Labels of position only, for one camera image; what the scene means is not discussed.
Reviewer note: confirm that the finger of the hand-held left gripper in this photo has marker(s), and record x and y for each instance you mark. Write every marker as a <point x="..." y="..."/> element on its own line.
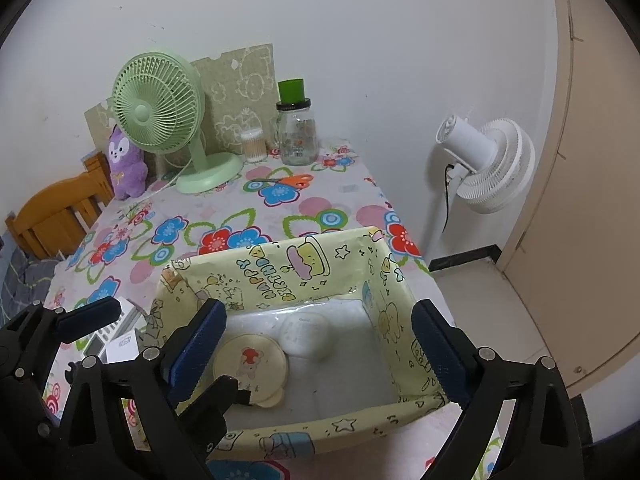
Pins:
<point x="222" y="400"/>
<point x="90" y="320"/>

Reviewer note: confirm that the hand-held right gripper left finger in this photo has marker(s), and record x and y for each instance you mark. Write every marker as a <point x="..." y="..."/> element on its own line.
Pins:
<point x="200" y="345"/>

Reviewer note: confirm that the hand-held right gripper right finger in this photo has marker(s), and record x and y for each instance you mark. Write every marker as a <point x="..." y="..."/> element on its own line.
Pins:
<point x="432" y="345"/>

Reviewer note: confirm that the white remote control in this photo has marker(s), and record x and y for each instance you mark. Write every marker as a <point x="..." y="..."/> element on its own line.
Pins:
<point x="122" y="317"/>

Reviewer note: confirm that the white printed box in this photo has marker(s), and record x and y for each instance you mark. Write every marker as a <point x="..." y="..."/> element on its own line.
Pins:
<point x="122" y="347"/>

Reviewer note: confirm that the yellow printed storage box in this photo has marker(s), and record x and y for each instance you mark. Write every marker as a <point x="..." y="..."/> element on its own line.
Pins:
<point x="280" y="270"/>

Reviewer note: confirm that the grey blue patterned cloth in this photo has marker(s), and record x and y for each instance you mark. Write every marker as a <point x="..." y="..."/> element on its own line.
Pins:
<point x="22" y="280"/>

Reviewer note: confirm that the white rounded case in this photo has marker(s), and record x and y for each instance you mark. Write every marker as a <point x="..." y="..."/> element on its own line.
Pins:
<point x="305" y="337"/>

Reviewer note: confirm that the wooden chair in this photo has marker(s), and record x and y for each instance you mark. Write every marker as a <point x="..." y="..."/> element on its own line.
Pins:
<point x="45" y="215"/>

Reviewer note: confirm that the purple plush toy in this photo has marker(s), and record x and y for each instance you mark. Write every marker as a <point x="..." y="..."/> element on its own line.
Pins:
<point x="127" y="170"/>

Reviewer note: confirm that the floral tablecloth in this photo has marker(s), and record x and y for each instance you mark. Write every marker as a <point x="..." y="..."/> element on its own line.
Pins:
<point x="320" y="200"/>

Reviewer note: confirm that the orange scissors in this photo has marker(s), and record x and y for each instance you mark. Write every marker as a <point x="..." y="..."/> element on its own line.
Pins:
<point x="295" y="180"/>

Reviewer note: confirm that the white standing fan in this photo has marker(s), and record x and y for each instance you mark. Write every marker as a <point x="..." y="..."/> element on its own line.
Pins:
<point x="480" y="160"/>

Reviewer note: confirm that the cotton swab container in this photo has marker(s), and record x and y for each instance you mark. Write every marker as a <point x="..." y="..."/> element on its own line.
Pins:
<point x="253" y="147"/>

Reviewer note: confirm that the green desk fan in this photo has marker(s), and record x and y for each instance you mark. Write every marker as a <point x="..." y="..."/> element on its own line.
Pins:
<point x="150" y="105"/>

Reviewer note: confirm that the beige door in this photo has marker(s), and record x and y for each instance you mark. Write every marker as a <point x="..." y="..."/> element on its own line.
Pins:
<point x="590" y="185"/>

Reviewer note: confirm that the glass jar black lid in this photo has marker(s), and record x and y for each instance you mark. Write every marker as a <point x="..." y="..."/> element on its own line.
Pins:
<point x="299" y="140"/>

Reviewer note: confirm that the beige printed cardboard sheet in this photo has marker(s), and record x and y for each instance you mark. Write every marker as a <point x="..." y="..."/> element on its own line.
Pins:
<point x="235" y="90"/>

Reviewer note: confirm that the green plastic cup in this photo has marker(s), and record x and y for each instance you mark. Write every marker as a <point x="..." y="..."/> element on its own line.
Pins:
<point x="292" y="91"/>

